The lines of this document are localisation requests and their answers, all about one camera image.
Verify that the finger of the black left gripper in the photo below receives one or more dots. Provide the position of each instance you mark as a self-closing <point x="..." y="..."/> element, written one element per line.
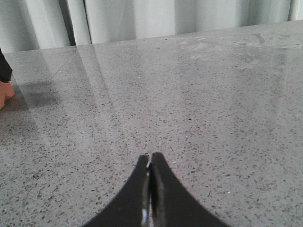
<point x="5" y="69"/>

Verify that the orange foam cube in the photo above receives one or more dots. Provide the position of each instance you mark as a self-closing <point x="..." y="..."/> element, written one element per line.
<point x="6" y="92"/>

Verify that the grey pleated curtain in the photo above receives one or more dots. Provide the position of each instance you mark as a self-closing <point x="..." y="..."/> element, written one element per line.
<point x="40" y="24"/>

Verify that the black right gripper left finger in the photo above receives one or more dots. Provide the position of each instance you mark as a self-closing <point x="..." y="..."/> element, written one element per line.
<point x="130" y="207"/>

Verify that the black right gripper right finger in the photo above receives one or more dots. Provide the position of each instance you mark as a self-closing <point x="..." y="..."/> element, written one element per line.
<point x="172" y="204"/>

